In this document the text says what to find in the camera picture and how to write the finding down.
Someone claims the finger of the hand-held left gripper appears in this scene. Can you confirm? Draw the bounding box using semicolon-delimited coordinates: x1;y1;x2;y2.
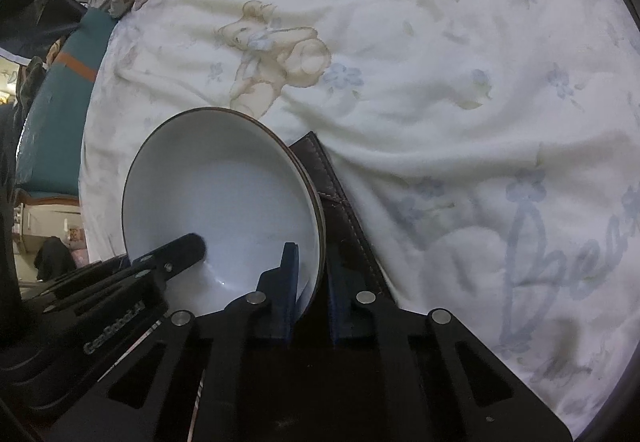
131;233;207;283

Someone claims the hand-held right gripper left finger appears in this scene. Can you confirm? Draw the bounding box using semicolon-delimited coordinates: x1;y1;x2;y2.
45;242;301;442

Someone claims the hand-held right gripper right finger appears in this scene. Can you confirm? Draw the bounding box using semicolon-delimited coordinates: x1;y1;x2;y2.
327;267;573;442

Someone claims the white fish pattern bowl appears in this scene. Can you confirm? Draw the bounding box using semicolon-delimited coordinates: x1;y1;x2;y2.
121;106;323;323

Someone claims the dark cloth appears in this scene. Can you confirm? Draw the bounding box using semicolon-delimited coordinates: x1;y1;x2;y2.
35;237;77;281

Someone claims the dark brown leather mat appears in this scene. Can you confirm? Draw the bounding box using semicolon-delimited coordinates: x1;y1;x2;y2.
290;132;396;307

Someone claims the white wooden cabinet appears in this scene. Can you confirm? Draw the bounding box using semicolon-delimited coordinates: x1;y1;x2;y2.
15;189;83;253

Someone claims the white printed blanket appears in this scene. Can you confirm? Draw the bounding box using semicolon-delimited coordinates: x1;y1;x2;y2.
80;0;640;438

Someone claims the black bag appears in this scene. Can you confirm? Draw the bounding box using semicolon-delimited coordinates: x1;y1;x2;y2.
0;0;88;65

